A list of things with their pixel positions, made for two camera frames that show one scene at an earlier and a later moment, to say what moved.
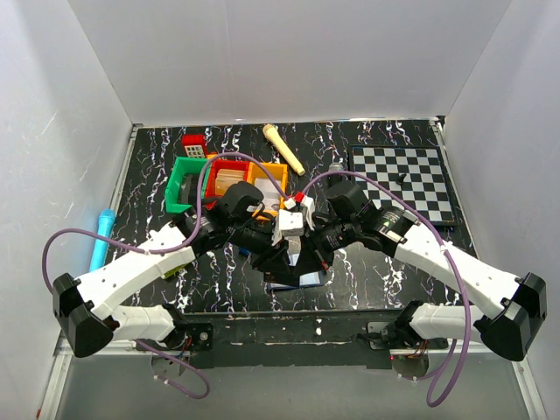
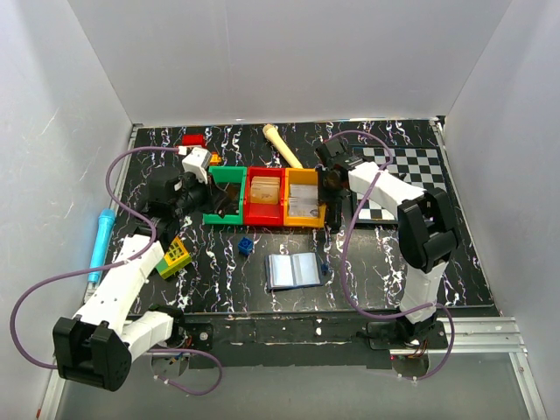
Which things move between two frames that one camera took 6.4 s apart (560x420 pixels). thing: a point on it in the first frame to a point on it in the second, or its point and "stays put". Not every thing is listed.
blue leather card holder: x=287 y=281 stays put
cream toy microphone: x=269 y=131 stays put
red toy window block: x=194 y=145 stays put
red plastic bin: x=210 y=189 to x=264 y=214
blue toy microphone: x=105 y=227 stays put
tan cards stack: x=226 y=178 to x=265 y=190
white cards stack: x=271 y=195 to x=303 y=200
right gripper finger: x=309 y=262 to x=333 y=201
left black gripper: x=273 y=258 to x=213 y=195
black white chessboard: x=416 y=172 stays put
